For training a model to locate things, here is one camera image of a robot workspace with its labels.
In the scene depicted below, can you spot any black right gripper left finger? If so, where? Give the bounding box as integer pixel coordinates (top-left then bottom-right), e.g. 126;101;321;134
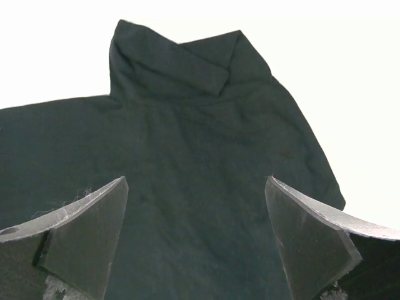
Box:
1;177;129;300

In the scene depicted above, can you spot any black t shirt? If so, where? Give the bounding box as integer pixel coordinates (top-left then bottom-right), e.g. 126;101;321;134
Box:
1;20;345;299

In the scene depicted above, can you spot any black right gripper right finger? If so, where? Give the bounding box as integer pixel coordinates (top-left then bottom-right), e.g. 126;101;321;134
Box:
265;176;399;300

